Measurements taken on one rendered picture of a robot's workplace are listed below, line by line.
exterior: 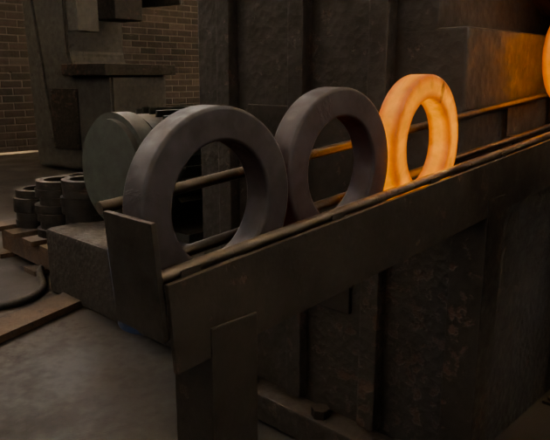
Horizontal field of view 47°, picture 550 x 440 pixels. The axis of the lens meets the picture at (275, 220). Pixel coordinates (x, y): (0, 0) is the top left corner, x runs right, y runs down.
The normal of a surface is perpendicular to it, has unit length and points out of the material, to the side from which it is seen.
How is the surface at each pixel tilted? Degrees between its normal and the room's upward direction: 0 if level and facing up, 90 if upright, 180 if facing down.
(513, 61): 90
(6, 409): 0
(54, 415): 0
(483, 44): 90
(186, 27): 90
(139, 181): 69
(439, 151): 74
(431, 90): 89
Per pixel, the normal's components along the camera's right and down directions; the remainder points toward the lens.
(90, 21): 0.83, 0.12
